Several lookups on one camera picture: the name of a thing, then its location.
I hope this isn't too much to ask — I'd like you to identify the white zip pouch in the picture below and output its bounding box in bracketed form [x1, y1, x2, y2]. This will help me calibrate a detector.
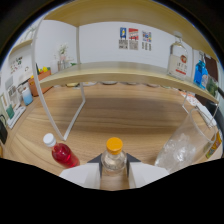
[196, 101, 218, 128]

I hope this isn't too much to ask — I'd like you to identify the wooden wall shelf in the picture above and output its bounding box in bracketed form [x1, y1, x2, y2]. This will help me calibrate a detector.
[11, 38, 34, 54]

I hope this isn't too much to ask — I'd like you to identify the black kettle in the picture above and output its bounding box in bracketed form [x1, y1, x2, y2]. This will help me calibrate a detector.
[0, 114, 9, 145]

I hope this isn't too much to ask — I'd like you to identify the red wall poster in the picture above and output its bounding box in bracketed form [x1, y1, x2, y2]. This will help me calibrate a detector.
[128, 27, 139, 41]

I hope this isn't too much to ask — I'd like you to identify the white kitchen scale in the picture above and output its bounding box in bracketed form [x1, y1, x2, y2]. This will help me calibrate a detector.
[6, 104, 28, 130]

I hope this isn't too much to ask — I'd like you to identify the white blue wall poster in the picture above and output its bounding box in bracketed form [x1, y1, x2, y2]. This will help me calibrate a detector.
[142, 30, 153, 43]

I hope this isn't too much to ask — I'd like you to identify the orange storage basket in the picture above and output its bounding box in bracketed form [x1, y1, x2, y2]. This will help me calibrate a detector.
[27, 69, 54, 98]

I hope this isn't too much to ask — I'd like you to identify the QR code sheet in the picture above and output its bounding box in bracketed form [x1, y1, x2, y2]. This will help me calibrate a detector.
[128, 40, 139, 51]
[141, 41, 153, 52]
[118, 39, 129, 50]

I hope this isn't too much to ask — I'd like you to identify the two-tier wooden shelf rack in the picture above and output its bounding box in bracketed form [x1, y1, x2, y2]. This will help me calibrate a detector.
[30, 0, 221, 142]

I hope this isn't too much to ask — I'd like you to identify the glass jar of limes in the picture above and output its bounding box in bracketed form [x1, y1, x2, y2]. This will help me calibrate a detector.
[205, 74, 220, 98]

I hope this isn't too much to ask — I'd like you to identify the white flower vase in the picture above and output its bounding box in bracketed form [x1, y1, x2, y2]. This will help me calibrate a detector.
[57, 42, 70, 63]

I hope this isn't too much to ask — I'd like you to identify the blue liquor bottle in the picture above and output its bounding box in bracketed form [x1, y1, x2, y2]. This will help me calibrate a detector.
[193, 51, 209, 90]

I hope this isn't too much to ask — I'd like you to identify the clear bottle red label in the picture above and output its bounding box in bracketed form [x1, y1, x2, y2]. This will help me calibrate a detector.
[166, 30, 189, 81]

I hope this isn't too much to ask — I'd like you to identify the drawing sheet on wall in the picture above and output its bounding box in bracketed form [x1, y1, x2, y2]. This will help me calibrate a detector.
[9, 56, 24, 75]

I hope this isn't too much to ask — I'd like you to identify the green cup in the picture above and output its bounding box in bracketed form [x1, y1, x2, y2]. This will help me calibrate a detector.
[5, 104, 16, 120]

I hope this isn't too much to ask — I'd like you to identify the light blue white container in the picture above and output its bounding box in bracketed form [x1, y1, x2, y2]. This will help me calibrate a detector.
[21, 87, 34, 106]

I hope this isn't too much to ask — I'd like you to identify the small red juice bottle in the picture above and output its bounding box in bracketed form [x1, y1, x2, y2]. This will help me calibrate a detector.
[42, 132, 81, 169]

